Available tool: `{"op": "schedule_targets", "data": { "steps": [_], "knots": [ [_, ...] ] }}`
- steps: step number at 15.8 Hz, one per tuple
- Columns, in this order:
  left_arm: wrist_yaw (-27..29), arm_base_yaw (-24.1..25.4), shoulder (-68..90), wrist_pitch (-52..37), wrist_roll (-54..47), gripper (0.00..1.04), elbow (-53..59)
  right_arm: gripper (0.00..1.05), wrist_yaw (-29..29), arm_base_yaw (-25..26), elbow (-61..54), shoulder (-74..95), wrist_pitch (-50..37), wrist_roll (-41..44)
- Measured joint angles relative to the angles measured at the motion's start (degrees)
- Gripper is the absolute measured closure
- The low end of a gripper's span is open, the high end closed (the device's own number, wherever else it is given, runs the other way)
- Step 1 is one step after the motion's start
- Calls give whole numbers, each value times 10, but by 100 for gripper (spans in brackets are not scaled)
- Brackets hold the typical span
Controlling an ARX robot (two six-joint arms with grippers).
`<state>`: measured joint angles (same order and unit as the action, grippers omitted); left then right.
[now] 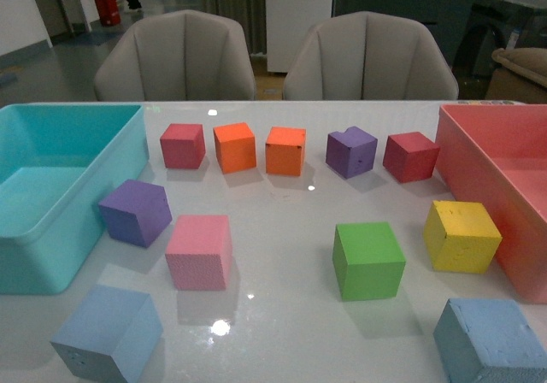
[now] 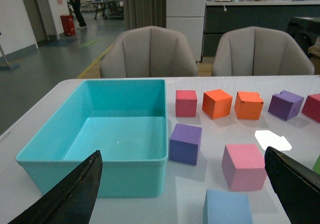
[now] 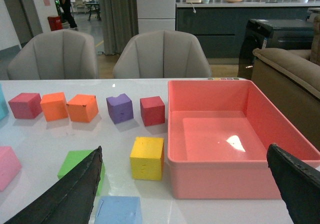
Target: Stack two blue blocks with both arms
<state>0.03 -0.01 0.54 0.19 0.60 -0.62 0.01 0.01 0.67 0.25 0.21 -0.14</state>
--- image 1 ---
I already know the dark red foam cube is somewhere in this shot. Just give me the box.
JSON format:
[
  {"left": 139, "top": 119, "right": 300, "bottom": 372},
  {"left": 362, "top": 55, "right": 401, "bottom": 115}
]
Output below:
[{"left": 383, "top": 132, "right": 440, "bottom": 183}]

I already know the right beige chair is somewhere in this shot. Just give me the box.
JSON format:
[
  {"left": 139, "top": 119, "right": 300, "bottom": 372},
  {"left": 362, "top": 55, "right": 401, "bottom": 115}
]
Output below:
[{"left": 283, "top": 11, "right": 459, "bottom": 101}]

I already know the beige chair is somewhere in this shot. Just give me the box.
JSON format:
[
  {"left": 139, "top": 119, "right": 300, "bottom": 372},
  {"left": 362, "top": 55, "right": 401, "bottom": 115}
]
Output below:
[
  {"left": 283, "top": 11, "right": 459, "bottom": 101},
  {"left": 94, "top": 9, "right": 256, "bottom": 102}
]

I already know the green foam cube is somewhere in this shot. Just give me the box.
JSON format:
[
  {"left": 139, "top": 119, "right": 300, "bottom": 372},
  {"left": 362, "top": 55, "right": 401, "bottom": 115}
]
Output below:
[{"left": 332, "top": 221, "right": 406, "bottom": 301}]

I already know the red box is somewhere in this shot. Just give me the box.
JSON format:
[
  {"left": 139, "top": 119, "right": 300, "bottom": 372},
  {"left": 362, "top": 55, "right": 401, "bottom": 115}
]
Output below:
[{"left": 94, "top": 0, "right": 121, "bottom": 27}]

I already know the right orange foam cube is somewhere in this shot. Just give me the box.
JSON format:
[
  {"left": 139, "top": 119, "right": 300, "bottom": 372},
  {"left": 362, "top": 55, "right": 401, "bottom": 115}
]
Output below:
[{"left": 265, "top": 127, "right": 306, "bottom": 176}]

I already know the teal plastic bin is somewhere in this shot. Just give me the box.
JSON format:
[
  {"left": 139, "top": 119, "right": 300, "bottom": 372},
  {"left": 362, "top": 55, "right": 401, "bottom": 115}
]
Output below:
[{"left": 1, "top": 103, "right": 149, "bottom": 295}]

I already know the dark grey appliance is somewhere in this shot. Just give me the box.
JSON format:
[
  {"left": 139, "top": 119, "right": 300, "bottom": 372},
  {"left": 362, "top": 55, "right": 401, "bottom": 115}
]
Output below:
[{"left": 452, "top": 0, "right": 546, "bottom": 80}]

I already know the magenta red foam cube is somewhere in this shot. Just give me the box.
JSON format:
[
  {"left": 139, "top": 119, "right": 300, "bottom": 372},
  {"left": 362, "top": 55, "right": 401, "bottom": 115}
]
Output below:
[{"left": 160, "top": 123, "right": 206, "bottom": 169}]

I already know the beige sofa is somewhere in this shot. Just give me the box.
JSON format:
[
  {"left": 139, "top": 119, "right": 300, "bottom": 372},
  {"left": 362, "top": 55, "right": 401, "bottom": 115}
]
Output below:
[{"left": 485, "top": 48, "right": 546, "bottom": 104}]

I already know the left beige chair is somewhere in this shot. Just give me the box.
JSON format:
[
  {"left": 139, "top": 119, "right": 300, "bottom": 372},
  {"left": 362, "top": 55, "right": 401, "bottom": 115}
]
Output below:
[{"left": 94, "top": 9, "right": 256, "bottom": 102}]

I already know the orange foam cube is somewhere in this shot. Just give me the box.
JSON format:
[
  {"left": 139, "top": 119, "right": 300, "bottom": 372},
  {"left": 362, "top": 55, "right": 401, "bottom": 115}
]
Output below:
[
  {"left": 213, "top": 122, "right": 257, "bottom": 174},
  {"left": 265, "top": 127, "right": 306, "bottom": 176}
]

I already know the white cabinet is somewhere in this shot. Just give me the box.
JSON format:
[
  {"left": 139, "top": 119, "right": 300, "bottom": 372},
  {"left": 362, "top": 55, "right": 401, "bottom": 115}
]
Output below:
[{"left": 265, "top": 0, "right": 332, "bottom": 73}]

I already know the light blue foam cube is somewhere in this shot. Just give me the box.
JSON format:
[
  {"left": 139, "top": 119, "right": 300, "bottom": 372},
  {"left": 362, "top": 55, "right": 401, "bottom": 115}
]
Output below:
[
  {"left": 50, "top": 285, "right": 163, "bottom": 382},
  {"left": 433, "top": 298, "right": 546, "bottom": 382}
]

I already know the notched purple foam cube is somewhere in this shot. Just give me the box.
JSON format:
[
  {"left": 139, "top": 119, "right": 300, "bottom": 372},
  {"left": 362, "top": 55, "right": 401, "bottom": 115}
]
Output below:
[{"left": 326, "top": 127, "right": 378, "bottom": 179}]

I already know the yellow foam cube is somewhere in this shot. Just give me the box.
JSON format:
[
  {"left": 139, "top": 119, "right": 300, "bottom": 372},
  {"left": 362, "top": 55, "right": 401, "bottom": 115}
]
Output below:
[{"left": 423, "top": 200, "right": 503, "bottom": 274}]

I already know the pink plastic bin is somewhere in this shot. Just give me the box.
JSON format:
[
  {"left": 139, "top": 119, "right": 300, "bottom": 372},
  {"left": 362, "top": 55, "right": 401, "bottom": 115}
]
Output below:
[{"left": 436, "top": 103, "right": 546, "bottom": 303}]

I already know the grey curtain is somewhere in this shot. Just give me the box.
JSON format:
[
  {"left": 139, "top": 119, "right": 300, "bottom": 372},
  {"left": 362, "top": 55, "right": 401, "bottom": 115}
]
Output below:
[{"left": 199, "top": 0, "right": 267, "bottom": 55}]

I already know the left orange foam cube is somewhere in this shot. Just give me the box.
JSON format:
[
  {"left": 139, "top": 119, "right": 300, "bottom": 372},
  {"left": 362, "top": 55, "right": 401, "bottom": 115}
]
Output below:
[{"left": 213, "top": 122, "right": 257, "bottom": 174}]

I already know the pink foam cube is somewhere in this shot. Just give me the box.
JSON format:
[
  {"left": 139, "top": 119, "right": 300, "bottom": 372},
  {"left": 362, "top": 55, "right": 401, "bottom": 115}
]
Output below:
[{"left": 165, "top": 215, "right": 232, "bottom": 291}]

